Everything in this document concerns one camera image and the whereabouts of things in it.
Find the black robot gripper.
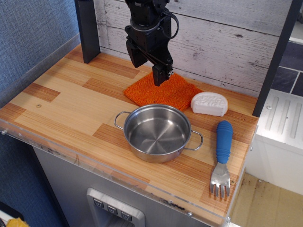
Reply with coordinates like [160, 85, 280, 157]
[125, 16, 174, 86]

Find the white toy sushi piece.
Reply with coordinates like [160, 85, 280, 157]
[191, 92, 228, 117]

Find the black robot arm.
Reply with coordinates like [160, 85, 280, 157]
[125, 0, 179, 86]

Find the orange knitted rag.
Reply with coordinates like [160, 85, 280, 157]
[124, 73, 202, 111]

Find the small steel pot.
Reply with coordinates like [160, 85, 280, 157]
[114, 104, 204, 163]

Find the clear acrylic table edge guard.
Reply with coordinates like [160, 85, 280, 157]
[0, 118, 258, 227]

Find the silver dispenser button panel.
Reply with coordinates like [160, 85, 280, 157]
[87, 188, 145, 227]

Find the white ridged appliance top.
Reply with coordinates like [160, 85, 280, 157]
[245, 89, 303, 194]

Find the yellow object at corner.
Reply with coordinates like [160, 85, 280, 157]
[6, 218, 29, 227]

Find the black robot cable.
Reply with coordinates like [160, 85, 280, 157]
[161, 9, 179, 40]

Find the dark left vertical post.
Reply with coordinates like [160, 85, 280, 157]
[74, 0, 100, 63]

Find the dark vertical post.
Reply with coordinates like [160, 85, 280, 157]
[74, 0, 100, 63]
[252, 0, 303, 117]

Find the blue handled metal fork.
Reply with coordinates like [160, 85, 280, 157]
[210, 120, 233, 198]

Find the dark right vertical post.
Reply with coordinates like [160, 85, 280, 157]
[252, 0, 303, 117]

